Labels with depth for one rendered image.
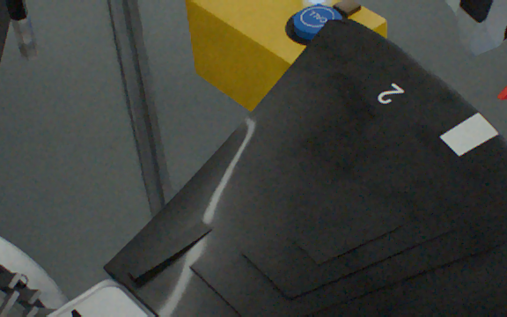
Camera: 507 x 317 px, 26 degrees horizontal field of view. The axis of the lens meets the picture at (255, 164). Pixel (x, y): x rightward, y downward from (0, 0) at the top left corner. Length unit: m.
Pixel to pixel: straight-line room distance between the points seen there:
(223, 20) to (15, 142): 0.52
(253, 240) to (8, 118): 0.83
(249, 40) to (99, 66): 0.52
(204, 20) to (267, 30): 0.07
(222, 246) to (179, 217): 0.03
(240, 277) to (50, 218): 0.96
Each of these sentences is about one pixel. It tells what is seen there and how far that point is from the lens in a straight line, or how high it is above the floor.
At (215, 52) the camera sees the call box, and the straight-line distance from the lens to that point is 0.97.
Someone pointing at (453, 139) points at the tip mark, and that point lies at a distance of 0.63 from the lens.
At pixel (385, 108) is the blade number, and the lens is 0.63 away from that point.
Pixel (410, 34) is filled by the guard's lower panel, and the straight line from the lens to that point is 1.84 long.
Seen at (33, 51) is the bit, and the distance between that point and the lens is 0.41.
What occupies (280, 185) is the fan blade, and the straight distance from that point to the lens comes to 0.59.
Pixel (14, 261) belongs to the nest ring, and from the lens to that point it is 0.71.
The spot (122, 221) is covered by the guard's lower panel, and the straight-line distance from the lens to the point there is 1.58.
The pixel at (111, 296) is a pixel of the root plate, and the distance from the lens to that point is 0.56.
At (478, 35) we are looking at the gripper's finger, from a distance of 0.52.
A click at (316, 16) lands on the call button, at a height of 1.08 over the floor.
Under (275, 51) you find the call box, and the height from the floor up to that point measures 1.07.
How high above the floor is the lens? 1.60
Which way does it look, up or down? 42 degrees down
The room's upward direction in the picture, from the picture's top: 6 degrees counter-clockwise
